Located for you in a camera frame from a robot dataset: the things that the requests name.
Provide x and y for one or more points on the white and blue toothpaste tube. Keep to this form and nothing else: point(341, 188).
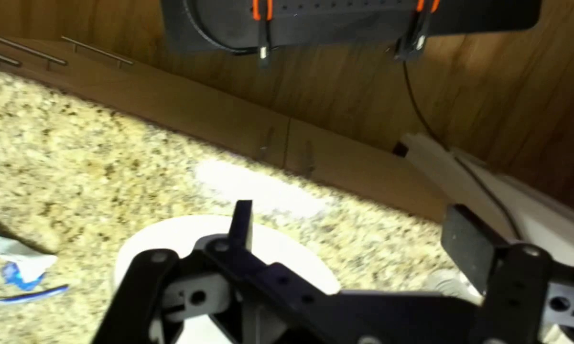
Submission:
point(24, 265)

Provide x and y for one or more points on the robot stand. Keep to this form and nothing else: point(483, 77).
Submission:
point(344, 21)

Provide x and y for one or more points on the blue and white toothbrush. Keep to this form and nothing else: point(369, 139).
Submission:
point(28, 296)

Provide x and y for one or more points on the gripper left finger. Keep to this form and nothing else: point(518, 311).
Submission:
point(143, 296)

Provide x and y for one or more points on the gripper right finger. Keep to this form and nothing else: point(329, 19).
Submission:
point(516, 286)

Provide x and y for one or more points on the orange clamp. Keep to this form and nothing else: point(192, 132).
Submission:
point(418, 33)
point(263, 28)

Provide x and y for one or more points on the white ledge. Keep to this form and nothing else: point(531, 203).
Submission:
point(549, 215)

